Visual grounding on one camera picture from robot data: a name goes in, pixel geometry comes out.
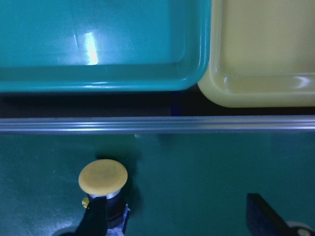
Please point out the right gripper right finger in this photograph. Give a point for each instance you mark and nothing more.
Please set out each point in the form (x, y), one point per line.
(262, 220)

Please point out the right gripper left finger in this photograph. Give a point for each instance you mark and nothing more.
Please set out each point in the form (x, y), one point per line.
(94, 221)

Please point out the yellow push button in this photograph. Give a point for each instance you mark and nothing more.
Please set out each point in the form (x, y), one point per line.
(106, 178)

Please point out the green conveyor belt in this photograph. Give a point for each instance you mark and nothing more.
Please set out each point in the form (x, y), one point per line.
(187, 176)

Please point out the yellow plastic tray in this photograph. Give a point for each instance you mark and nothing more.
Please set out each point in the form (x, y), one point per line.
(262, 54)

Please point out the green plastic tray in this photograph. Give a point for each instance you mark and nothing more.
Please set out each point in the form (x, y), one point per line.
(103, 45)

